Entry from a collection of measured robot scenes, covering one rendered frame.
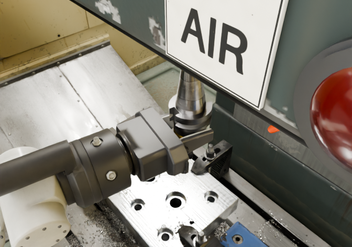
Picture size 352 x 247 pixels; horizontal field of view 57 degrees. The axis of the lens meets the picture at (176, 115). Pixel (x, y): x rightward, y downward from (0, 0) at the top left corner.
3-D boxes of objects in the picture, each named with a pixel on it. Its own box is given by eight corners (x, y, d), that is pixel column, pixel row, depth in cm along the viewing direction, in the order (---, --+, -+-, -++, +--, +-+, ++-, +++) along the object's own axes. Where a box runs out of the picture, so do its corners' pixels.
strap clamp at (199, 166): (196, 197, 87) (198, 161, 77) (187, 189, 88) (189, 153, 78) (228, 171, 93) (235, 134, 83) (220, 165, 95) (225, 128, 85)
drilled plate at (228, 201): (165, 273, 68) (164, 263, 65) (92, 188, 84) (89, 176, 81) (236, 209, 79) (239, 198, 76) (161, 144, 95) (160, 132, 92)
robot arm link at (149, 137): (191, 139, 41) (101, 178, 36) (188, 185, 47) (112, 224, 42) (145, 88, 49) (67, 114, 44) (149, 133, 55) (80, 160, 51)
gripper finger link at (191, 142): (209, 139, 50) (175, 155, 48) (211, 124, 48) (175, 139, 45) (215, 146, 49) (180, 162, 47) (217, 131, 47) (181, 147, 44)
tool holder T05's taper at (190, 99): (211, 108, 46) (215, 68, 41) (185, 119, 44) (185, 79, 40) (195, 91, 49) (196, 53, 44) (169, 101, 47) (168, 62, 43)
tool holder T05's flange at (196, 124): (219, 122, 47) (220, 110, 46) (183, 137, 45) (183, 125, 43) (196, 99, 51) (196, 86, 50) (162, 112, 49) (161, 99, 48)
